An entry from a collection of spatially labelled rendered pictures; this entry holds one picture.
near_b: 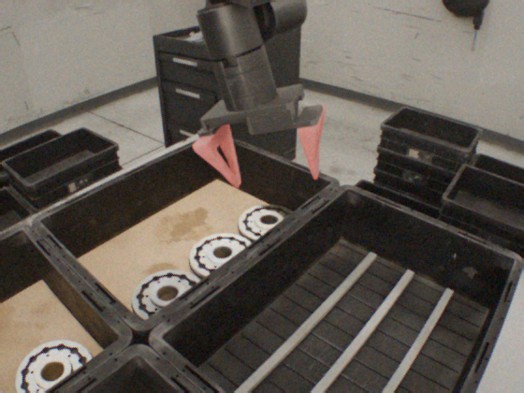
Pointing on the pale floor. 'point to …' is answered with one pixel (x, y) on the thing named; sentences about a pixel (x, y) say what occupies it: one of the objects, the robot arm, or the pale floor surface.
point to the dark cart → (206, 80)
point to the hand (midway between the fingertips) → (274, 175)
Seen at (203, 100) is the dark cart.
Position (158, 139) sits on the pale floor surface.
